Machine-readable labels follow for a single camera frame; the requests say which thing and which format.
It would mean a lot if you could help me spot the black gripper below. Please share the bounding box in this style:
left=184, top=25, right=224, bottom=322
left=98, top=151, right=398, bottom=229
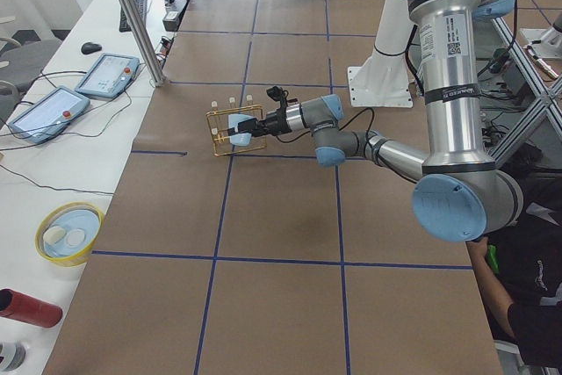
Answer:
left=227, top=108, right=288, bottom=137

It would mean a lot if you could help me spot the light blue cup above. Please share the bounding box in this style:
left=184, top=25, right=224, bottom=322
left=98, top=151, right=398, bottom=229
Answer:
left=227, top=113, right=256, bottom=147

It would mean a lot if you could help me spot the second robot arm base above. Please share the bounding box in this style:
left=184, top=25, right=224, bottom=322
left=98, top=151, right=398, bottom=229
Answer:
left=520, top=15, right=561, bottom=60

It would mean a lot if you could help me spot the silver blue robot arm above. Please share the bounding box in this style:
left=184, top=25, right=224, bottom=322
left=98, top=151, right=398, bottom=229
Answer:
left=227, top=0, right=523, bottom=242

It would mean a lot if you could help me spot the far teach pendant tablet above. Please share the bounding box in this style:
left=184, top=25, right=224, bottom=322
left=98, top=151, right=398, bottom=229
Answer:
left=75, top=53, right=140, bottom=99

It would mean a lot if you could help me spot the teach pendant tablet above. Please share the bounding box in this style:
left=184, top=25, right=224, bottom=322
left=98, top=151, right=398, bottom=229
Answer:
left=75, top=53, right=140, bottom=99
left=8, top=86, right=90, bottom=144

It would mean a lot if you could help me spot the black keyboard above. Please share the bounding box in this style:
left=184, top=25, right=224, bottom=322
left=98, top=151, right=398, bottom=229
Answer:
left=118, top=0, right=149, bottom=33

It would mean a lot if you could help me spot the black computer mouse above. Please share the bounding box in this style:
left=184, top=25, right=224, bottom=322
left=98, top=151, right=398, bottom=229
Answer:
left=81, top=42, right=102, bottom=55

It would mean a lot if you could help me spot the near teach pendant tablet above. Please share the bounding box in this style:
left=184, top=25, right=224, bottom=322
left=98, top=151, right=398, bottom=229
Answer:
left=8, top=86, right=90, bottom=144

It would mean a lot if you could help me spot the yellow bowl with blue lid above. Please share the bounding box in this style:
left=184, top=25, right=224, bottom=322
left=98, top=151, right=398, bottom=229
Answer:
left=34, top=202, right=104, bottom=267

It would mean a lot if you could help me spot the red cylinder bottle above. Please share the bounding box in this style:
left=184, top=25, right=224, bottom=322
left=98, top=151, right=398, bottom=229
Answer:
left=1, top=288, right=63, bottom=328

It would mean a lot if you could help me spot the seated person in black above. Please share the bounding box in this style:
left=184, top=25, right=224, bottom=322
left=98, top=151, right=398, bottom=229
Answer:
left=466, top=178, right=561, bottom=369

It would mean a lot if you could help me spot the gold wire cup holder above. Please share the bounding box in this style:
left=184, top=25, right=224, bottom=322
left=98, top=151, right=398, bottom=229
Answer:
left=205, top=94, right=267, bottom=156

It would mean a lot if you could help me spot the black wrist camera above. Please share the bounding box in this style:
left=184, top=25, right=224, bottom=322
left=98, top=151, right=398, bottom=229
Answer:
left=266, top=86, right=288, bottom=107

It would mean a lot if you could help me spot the aluminium frame post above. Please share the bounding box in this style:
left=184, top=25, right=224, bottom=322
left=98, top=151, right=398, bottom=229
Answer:
left=119, top=0, right=165, bottom=87

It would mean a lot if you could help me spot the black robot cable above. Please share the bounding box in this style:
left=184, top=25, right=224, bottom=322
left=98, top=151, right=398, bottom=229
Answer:
left=276, top=106, right=377, bottom=144

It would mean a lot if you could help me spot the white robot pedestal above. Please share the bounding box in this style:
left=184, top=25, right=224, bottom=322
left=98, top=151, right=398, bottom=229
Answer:
left=348, top=0, right=414, bottom=108

